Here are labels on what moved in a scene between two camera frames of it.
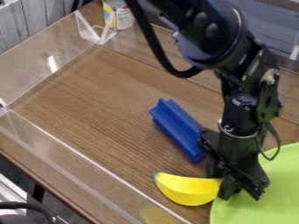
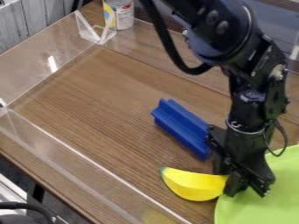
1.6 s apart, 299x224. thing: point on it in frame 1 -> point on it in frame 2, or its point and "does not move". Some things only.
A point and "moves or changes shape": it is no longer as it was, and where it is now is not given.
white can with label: (117, 17) does not move
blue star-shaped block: (178, 129) moves or changes shape
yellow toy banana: (187, 191) moves or changes shape
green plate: (276, 207) does not move
